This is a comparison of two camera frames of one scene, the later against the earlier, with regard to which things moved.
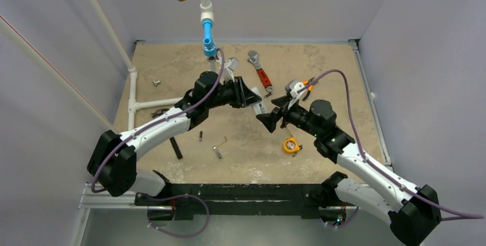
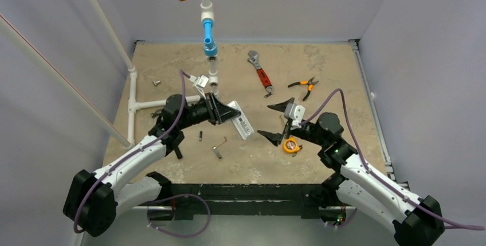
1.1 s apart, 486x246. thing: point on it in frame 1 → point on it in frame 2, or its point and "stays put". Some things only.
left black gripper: x=243 y=97 → x=221 y=112
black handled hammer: x=173 y=141 stays put
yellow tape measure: x=290 y=145 stays put
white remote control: x=258 y=108 → x=241 y=123
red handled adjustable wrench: x=261 y=74 stays put
